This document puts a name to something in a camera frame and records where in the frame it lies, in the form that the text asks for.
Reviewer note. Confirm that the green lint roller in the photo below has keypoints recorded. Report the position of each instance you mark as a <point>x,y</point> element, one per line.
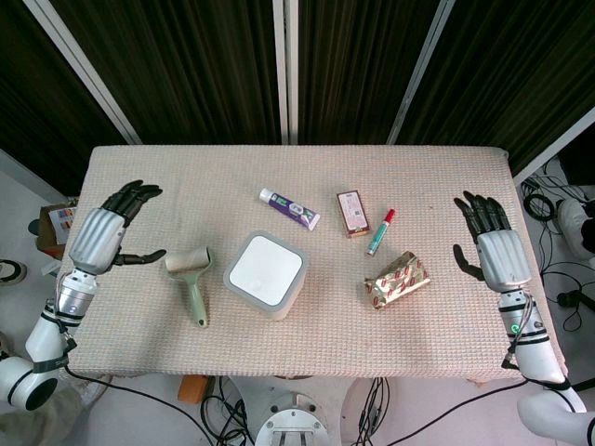
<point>193,283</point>

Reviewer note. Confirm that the brown small carton box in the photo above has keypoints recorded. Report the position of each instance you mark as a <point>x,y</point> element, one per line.
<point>353,214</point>

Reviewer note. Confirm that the white folding screen frame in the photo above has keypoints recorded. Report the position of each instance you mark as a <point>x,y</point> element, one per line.
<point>284,69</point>

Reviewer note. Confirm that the beige woven tablecloth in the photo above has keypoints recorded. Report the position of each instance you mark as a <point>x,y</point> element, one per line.
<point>297,325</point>

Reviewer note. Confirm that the gold red foil packet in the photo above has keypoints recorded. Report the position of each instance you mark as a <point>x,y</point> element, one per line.
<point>397,279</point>

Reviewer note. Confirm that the orange box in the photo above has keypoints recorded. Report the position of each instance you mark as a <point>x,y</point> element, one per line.
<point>191,389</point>

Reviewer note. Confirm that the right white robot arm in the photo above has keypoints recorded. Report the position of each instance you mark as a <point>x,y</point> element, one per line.
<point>539,362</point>

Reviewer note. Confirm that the purple white toothpaste tube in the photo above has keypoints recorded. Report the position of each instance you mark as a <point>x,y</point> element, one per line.
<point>290,208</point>

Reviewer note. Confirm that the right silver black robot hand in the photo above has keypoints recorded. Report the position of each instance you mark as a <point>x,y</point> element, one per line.
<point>504,258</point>

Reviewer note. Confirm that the white square box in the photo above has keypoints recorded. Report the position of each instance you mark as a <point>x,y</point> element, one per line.
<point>266,274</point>

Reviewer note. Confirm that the white round device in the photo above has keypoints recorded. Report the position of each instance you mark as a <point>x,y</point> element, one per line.
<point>576,220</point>

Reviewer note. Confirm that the cardboard box with colour print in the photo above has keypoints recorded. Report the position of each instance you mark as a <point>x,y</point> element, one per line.
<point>53,227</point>

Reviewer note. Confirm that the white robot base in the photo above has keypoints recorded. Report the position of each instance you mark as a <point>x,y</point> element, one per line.
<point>290,423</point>

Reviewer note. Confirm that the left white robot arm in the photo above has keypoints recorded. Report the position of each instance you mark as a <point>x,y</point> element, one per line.
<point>42,339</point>

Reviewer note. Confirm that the green red marker pen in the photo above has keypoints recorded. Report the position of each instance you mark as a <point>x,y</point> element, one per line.
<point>381,232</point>

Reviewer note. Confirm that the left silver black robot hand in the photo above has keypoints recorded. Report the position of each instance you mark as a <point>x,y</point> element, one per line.
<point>95,237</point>

